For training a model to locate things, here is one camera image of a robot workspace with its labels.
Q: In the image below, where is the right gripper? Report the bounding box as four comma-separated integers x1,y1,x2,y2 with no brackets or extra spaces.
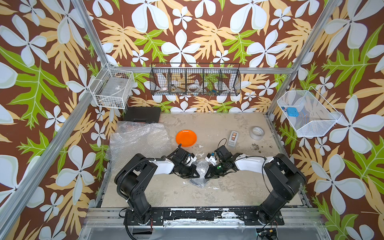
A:
202,160,228,178

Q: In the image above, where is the orange dinner plate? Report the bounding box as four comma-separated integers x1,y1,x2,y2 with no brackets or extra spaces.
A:
176,130,197,148

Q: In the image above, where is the bubble wrap pile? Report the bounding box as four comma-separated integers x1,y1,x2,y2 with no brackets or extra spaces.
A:
107,121,172,172

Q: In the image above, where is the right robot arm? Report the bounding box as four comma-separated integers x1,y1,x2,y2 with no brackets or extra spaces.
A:
205,146,307,225

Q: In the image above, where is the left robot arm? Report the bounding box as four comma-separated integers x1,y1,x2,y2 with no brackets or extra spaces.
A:
114,146,200,224

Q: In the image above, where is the grey tape dispenser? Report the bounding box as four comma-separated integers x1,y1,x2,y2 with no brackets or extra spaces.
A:
228,131,239,148

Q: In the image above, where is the clear tape roll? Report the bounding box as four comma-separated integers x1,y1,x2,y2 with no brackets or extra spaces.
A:
250,127,265,141

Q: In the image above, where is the black plastic case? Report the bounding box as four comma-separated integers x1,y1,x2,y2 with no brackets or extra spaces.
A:
123,107,162,124

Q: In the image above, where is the blue small object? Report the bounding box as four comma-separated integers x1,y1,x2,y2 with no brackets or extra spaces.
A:
286,107,300,118

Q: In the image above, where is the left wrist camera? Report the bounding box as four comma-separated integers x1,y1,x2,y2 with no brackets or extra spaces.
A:
186,154,197,166

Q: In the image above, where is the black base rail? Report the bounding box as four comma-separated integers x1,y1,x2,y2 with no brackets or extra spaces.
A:
122,206,266,226

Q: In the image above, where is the black wire basket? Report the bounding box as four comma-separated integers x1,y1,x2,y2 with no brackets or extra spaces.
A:
149,63,242,96

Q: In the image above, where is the white wire basket right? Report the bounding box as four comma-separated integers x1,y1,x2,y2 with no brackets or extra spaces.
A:
277,87,342,138

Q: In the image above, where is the white wire basket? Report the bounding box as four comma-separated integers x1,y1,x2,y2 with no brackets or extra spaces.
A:
89,64,135,110
277,87,342,138

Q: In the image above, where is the white wire basket left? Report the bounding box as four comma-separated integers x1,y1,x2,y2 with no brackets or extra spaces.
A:
89,64,135,110

